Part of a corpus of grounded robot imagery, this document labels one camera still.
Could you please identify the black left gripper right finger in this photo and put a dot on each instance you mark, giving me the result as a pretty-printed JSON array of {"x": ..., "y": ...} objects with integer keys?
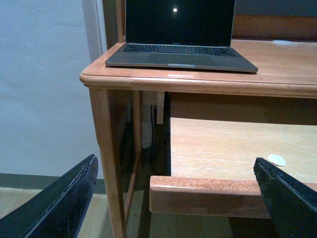
[{"x": 291, "y": 204}]

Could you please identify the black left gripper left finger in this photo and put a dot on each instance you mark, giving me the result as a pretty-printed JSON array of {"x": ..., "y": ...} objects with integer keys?
[{"x": 59, "y": 210}]

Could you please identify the white round sticker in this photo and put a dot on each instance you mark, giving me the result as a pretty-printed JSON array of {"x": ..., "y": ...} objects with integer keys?
[{"x": 277, "y": 160}]

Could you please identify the wooden pull-out keyboard tray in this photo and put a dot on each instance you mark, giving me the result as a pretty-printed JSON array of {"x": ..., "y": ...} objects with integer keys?
[{"x": 212, "y": 165}]

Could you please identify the grey open laptop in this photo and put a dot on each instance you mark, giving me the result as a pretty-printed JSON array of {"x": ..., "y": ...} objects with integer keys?
[{"x": 180, "y": 34}]

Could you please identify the wooden desk frame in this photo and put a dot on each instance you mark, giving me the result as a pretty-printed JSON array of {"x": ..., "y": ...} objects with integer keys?
[{"x": 284, "y": 91}]

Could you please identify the white round cable grommet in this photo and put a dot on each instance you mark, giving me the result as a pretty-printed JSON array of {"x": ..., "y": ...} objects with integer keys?
[{"x": 282, "y": 42}]

